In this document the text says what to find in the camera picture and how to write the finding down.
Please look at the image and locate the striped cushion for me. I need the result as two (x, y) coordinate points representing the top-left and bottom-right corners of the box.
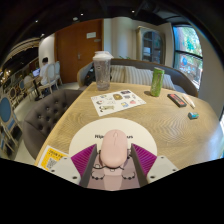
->
(109, 64), (127, 84)
(123, 65), (176, 91)

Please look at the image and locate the yellow code card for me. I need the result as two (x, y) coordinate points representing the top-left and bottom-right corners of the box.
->
(37, 144), (69, 172)

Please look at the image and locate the wooden door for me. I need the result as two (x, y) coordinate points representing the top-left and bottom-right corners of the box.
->
(54, 19), (104, 84)

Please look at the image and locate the person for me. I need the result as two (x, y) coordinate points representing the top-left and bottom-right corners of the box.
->
(36, 57), (51, 87)

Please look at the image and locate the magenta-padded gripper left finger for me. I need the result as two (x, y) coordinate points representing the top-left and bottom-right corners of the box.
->
(49, 143), (99, 187)

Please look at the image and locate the black-framed window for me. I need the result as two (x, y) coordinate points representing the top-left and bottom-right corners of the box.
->
(172, 25), (204, 90)

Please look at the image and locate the white cat-print mouse pad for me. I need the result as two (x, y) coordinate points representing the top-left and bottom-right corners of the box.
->
(68, 117), (158, 192)

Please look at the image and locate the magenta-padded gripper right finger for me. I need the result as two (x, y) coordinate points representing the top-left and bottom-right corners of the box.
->
(130, 143), (180, 188)

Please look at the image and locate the black and red box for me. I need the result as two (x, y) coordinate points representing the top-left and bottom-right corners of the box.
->
(167, 93), (188, 108)

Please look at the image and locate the pink computer mouse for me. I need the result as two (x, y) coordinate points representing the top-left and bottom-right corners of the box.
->
(99, 129), (130, 169)

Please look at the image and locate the brown curved sofa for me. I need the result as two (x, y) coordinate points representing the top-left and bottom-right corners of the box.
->
(76, 58), (199, 98)

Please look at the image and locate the clear shaker bottle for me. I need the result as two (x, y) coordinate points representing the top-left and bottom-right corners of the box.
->
(92, 50), (114, 92)

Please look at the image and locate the green drink can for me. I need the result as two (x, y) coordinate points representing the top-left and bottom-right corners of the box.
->
(149, 66), (165, 98)

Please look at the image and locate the grey tufted armchair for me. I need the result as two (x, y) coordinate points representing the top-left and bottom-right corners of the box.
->
(21, 88), (84, 160)

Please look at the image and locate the green and blue pack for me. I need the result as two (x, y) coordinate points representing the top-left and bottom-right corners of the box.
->
(187, 111), (200, 120)

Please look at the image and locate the white squeeze tube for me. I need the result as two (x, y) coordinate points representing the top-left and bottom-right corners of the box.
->
(181, 94), (197, 110)

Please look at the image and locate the arched glass-door cabinet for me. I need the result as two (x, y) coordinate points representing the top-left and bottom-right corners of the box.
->
(135, 25), (167, 65)

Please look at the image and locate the white sticker sheet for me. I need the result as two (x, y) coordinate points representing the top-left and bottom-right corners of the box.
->
(90, 89), (147, 117)

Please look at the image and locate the black bag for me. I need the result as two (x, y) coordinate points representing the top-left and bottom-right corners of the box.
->
(84, 68), (96, 86)

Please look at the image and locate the laptop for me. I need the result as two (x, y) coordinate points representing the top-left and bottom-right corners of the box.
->
(31, 68), (42, 78)

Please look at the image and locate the group of chairs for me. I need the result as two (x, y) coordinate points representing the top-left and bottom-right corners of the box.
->
(0, 60), (63, 158)

